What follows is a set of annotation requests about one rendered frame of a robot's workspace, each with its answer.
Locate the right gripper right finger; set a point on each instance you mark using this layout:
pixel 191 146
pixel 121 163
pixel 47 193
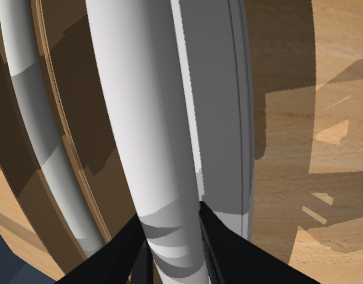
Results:
pixel 238 261

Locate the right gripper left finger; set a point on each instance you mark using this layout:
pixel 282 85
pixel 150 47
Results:
pixel 112 264

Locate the white fluorescent tube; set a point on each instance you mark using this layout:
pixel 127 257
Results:
pixel 37 116

